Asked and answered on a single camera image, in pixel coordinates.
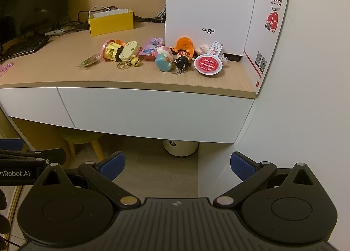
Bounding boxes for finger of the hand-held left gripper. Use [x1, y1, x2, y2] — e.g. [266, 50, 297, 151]
[0, 147, 67, 166]
[0, 138, 25, 153]

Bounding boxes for black cables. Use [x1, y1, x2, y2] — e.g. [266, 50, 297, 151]
[51, 10, 91, 35]
[134, 14, 166, 24]

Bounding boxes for person's left hand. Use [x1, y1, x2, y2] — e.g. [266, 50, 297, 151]
[0, 187, 12, 236]

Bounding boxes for white card with red print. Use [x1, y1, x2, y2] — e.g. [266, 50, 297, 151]
[243, 0, 292, 95]

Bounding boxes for pink printed packet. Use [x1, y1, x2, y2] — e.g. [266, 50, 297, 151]
[138, 37, 165, 61]

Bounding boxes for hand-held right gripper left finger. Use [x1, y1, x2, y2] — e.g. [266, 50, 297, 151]
[37, 151, 140, 209]

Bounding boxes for yellow cardboard box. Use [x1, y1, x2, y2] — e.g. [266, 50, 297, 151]
[88, 9, 135, 37]

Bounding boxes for white round bin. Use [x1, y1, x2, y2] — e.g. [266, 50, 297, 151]
[163, 139, 200, 157]

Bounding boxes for white computer case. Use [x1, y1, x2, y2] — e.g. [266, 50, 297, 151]
[164, 0, 260, 62]

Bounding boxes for pink and yellow toy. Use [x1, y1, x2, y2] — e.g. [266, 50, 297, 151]
[100, 40, 125, 62]

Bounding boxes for cream keychain toy with bell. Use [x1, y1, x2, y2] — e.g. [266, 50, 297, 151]
[117, 41, 143, 70]

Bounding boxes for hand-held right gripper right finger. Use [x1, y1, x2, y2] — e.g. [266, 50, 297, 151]
[213, 152, 319, 209]

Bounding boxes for orange translucent plastic shell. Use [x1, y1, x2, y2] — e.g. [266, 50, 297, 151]
[172, 37, 195, 58]

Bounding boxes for white red paddle-shaped card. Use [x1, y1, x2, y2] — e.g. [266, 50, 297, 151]
[194, 41, 225, 75]

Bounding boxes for white power strip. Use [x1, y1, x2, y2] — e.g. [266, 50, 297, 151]
[45, 27, 75, 36]

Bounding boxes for black-headed doll keychain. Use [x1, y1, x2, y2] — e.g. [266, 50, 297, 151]
[172, 50, 193, 75]

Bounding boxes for pink beaded trinket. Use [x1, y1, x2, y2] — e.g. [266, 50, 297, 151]
[0, 62, 15, 76]

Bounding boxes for blue white pink round toy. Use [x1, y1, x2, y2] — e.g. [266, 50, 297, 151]
[154, 46, 175, 72]

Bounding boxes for looped white cable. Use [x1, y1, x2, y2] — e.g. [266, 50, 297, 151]
[89, 5, 118, 17]

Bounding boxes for black keyboard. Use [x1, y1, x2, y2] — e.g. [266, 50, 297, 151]
[0, 35, 51, 61]

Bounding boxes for green stool with yellow legs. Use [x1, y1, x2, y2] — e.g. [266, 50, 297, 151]
[57, 126, 105, 160]

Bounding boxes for white pink lace cloth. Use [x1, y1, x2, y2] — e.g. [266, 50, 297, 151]
[199, 44, 229, 64]

